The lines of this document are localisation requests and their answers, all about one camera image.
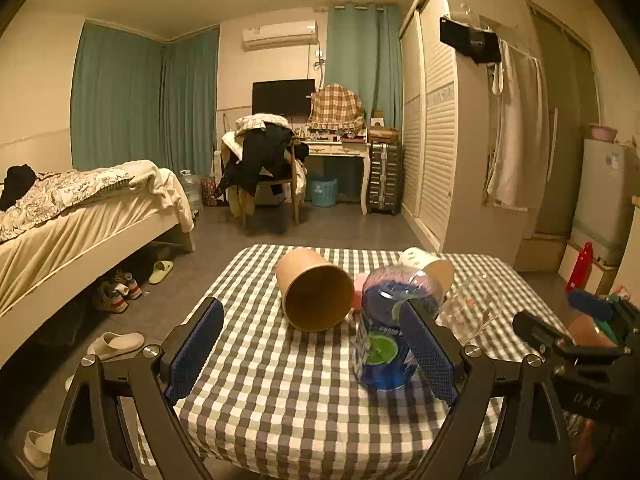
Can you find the white towel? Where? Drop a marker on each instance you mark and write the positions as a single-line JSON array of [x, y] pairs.
[[515, 125]]

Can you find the black cloth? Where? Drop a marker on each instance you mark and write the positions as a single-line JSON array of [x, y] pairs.
[[17, 185]]

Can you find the pink basin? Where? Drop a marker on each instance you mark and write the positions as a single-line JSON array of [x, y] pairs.
[[602, 132]]

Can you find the white desk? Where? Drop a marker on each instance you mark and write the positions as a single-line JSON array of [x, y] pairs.
[[340, 150]]

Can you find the blue laundry basket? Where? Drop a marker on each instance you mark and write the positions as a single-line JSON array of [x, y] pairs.
[[323, 192]]

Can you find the red bottle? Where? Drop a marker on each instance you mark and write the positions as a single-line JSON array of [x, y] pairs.
[[580, 267]]

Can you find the small grey fridge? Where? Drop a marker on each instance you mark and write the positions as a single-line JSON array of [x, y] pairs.
[[605, 200]]

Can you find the white bed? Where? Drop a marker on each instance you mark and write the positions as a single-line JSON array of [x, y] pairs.
[[75, 255]]

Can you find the pink cup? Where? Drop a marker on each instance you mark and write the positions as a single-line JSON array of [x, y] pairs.
[[360, 291]]

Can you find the white wardrobe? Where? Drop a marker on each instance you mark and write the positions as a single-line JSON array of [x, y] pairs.
[[440, 135]]

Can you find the grey checkered tablecloth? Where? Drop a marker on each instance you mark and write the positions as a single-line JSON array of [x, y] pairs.
[[280, 385]]

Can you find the pair of sneakers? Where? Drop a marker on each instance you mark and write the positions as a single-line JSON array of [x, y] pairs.
[[117, 292]]

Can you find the plaid cloth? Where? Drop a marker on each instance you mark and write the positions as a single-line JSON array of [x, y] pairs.
[[335, 105]]

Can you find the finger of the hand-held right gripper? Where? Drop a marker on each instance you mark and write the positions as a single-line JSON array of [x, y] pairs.
[[537, 331], [590, 304]]

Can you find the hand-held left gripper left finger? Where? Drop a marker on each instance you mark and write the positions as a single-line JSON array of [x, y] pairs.
[[195, 355]]

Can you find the clear plastic cup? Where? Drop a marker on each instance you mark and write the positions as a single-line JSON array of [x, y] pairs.
[[467, 310]]

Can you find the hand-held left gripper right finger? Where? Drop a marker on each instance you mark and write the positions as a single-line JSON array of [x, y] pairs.
[[427, 355]]

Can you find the black television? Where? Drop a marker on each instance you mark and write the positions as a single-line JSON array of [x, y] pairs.
[[280, 96]]

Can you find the clear water jug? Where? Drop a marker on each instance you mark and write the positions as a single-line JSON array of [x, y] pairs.
[[191, 192]]

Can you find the cardboard box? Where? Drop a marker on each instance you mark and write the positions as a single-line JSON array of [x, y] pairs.
[[382, 132]]

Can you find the blue plastic cup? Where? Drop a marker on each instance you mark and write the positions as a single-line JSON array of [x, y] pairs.
[[380, 310]]

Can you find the wooden chair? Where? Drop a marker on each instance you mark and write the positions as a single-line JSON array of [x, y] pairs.
[[295, 195]]

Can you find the dark clothes pile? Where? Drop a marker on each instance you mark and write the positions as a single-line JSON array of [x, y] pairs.
[[260, 160]]

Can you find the brown paper cup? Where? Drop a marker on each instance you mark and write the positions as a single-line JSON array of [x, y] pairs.
[[315, 295]]

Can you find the patterned white duvet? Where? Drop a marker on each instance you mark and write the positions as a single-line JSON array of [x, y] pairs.
[[60, 195]]

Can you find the white paper cup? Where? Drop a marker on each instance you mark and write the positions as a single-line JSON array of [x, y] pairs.
[[425, 260]]

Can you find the white air conditioner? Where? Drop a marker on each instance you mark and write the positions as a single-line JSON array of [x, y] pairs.
[[280, 35]]

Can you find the narrow green curtain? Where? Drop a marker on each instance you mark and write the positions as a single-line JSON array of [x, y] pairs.
[[365, 55]]

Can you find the red bag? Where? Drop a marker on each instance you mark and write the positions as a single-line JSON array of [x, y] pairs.
[[210, 191]]

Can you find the white slipper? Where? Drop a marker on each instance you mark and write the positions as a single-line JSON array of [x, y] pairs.
[[115, 345], [39, 447]]

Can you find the wide green curtain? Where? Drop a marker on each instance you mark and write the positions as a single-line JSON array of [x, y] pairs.
[[125, 100]]

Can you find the green slipper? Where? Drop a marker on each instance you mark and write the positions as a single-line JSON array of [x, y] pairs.
[[161, 272]]

